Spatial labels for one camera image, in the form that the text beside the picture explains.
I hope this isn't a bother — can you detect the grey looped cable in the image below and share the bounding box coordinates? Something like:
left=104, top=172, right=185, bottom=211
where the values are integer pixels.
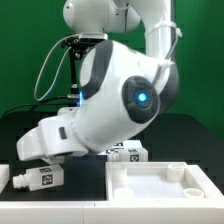
left=33, top=34, right=80, bottom=102

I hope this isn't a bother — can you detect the white marker base plate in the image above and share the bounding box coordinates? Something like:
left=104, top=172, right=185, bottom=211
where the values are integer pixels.
left=101, top=140, right=142, bottom=155

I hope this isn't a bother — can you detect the white fence wall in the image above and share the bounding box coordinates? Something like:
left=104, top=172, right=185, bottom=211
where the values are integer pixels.
left=0, top=200, right=224, bottom=224
left=0, top=164, right=10, bottom=193

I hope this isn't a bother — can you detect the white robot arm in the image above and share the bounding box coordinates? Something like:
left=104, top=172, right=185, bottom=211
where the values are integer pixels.
left=17, top=0, right=181, bottom=161

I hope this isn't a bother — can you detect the black cable on table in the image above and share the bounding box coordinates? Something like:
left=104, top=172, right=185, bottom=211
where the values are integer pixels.
left=1, top=95, right=70, bottom=118

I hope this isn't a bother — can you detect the white left fence wall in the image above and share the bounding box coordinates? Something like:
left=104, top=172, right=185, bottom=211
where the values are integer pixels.
left=0, top=164, right=10, bottom=193

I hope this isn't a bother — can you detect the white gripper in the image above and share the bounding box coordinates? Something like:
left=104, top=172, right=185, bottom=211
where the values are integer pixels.
left=17, top=112, right=88, bottom=165

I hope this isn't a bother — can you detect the black camera stand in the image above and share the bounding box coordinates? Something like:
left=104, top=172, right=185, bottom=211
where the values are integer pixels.
left=61, top=33, right=108, bottom=110

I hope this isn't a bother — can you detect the white square tabletop tray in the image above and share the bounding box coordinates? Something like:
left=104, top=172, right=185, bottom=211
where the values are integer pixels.
left=105, top=162, right=224, bottom=201

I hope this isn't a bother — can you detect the white front fence wall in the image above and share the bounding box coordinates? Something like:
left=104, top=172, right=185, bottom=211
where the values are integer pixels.
left=0, top=200, right=224, bottom=224

